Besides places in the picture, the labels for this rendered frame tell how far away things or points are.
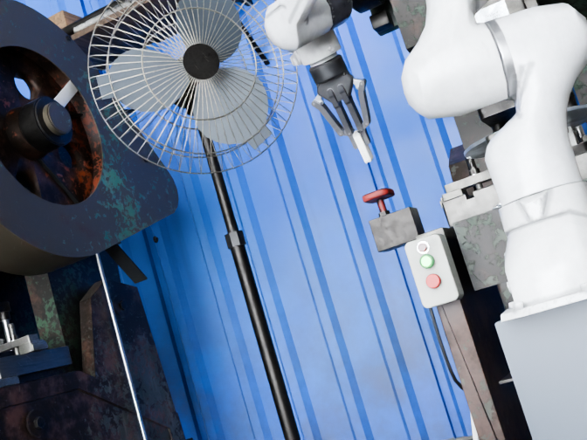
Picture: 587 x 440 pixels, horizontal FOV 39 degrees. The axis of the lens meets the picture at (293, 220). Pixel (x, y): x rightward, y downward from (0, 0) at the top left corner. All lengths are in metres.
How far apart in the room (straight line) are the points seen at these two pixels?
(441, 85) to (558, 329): 0.35
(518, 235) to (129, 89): 1.44
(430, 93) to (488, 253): 0.66
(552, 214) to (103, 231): 1.77
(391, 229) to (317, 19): 0.46
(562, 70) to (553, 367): 0.38
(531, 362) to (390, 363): 2.15
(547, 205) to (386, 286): 2.16
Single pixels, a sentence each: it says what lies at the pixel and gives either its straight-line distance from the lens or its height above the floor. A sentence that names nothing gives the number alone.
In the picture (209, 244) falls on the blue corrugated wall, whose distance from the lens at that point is 3.49.
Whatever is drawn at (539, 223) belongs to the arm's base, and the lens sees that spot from 1.08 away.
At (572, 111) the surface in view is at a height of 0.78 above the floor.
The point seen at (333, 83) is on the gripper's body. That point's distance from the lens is 1.79.
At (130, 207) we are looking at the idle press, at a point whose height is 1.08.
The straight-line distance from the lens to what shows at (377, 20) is 2.18.
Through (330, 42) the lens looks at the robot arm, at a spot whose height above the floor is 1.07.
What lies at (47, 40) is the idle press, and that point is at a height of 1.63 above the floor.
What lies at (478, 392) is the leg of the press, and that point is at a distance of 1.71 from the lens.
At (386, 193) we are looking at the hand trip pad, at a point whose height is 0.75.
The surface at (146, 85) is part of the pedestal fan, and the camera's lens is 2.32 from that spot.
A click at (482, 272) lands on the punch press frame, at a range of 1.74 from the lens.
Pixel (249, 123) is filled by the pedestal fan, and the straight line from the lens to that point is 2.35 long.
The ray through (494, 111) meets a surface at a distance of 1.92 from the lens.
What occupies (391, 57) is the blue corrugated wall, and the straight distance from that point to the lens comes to 3.29.
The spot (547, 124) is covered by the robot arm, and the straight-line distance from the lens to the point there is 1.13.
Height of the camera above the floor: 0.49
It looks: 9 degrees up
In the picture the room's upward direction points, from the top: 17 degrees counter-clockwise
